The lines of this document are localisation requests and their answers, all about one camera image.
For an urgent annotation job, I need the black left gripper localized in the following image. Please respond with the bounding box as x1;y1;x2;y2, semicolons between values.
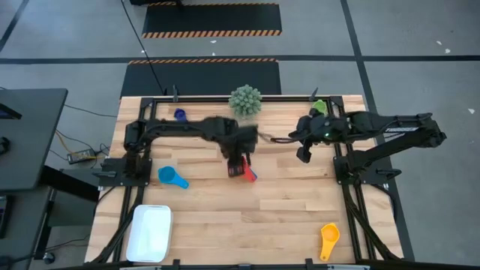
204;116;260;178

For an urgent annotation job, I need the dark grey desk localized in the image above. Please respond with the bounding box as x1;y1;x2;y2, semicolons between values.
0;88;69;192

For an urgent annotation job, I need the green artificial succulent plant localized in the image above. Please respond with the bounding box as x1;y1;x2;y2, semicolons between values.
227;84;263;120

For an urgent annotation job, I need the teal plastic measuring cup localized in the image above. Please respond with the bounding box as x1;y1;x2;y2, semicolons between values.
157;166;190;190

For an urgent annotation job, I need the red plastic measuring cup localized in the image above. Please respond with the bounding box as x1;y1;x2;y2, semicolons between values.
241;155;259;184

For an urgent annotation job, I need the white plastic basket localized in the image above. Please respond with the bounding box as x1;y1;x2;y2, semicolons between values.
125;204;174;263

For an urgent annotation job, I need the black power adapter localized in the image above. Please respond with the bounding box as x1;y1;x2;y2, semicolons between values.
67;148;97;165

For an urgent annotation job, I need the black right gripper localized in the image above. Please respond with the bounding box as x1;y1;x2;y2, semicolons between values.
287;112;353;164

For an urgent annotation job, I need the yellow plastic measuring cup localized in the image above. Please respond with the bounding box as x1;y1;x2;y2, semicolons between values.
319;222;341;263

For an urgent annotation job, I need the black floor cable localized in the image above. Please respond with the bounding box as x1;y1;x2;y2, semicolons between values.
120;0;168;95

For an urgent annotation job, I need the green plastic measuring cup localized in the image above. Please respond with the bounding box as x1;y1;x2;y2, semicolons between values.
310;99;329;116

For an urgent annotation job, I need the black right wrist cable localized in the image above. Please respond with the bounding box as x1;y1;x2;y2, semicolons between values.
258;131;299;146

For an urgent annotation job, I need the black floor mat striped edge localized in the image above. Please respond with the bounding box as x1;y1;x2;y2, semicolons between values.
120;58;282;97
141;1;283;39

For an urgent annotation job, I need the black aluminium table frame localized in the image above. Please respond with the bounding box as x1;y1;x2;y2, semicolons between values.
89;86;406;270

